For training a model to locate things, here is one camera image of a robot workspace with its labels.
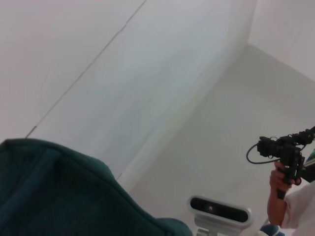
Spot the person's bare hand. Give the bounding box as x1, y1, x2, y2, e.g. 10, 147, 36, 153
269, 161, 302, 196

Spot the dark teal fabric lunch bag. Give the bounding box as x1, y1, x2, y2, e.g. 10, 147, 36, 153
0, 138, 193, 236

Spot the person's bare forearm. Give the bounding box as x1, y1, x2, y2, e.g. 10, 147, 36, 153
267, 190, 288, 227

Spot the person's white shirt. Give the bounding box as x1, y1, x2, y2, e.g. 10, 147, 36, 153
280, 181, 315, 229

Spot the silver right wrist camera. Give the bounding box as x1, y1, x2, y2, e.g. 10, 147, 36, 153
187, 195, 254, 236

